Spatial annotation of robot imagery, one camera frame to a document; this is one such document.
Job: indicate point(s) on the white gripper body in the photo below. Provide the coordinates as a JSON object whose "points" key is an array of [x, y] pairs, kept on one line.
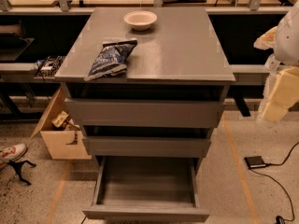
{"points": [[288, 42]]}

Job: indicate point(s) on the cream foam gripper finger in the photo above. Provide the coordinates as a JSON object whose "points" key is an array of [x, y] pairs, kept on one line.
{"points": [[283, 96]]}

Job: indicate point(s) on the grey bottom drawer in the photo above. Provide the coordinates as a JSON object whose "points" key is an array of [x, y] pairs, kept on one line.
{"points": [[146, 189]]}

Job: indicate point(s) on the grey drawer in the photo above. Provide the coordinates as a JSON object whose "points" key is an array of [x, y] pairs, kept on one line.
{"points": [[145, 113], [146, 141], [146, 189]]}

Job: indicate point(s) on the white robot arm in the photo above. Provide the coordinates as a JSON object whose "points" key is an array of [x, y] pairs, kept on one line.
{"points": [[284, 41]]}

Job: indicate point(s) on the grey drawer cabinet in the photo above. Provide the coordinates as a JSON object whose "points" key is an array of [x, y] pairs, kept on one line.
{"points": [[178, 58]]}

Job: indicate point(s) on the grey top drawer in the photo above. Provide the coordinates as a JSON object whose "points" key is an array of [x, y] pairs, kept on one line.
{"points": [[145, 113]]}

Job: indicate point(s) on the grey middle drawer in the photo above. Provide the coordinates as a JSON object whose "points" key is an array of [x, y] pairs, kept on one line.
{"points": [[146, 141]]}

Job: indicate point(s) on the black foot pedal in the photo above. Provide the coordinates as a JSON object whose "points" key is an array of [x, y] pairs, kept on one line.
{"points": [[255, 162]]}

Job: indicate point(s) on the white paper bowl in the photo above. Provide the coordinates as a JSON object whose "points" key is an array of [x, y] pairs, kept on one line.
{"points": [[140, 20]]}

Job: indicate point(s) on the blue chip bag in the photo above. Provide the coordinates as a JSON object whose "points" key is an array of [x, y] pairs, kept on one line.
{"points": [[111, 61]]}

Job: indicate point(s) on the small packet in box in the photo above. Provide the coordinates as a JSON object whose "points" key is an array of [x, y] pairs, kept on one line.
{"points": [[60, 120]]}

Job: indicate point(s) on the black white composition notebook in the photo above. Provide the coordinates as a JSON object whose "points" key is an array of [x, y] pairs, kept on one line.
{"points": [[49, 66]]}

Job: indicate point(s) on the cardboard box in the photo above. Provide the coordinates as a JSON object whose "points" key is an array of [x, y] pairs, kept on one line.
{"points": [[62, 144]]}

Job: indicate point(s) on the white red sneaker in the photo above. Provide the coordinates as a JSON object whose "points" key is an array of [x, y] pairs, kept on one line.
{"points": [[12, 153]]}

